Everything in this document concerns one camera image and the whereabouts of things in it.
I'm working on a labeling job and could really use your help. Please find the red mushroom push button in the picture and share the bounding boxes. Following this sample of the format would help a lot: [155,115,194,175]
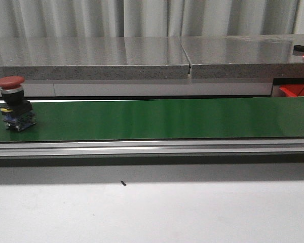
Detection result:
[0,76,36,132]

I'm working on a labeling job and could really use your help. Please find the green conveyor belt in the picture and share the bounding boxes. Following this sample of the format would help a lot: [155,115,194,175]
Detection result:
[0,97,304,142]

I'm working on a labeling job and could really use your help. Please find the grey stone slab left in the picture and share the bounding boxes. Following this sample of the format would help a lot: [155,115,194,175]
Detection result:
[0,37,189,80]

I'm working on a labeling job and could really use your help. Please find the grey stone slab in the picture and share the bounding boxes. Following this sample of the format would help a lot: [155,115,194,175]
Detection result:
[0,37,189,80]
[180,34,304,79]

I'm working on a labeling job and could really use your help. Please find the grey stone slab right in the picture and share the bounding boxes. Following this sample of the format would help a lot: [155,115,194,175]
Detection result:
[180,34,304,79]

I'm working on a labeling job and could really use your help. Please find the red plastic bin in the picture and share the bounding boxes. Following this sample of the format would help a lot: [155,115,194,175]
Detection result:
[279,84,304,97]

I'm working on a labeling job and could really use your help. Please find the small electronic sensor module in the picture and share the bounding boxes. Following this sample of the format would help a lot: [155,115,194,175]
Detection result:
[292,45,304,58]

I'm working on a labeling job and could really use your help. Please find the white curtain backdrop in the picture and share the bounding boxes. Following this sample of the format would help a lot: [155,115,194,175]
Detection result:
[0,1,304,37]

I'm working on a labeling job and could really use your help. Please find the aluminium conveyor side rail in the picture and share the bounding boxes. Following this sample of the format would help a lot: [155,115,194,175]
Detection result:
[0,138,304,158]

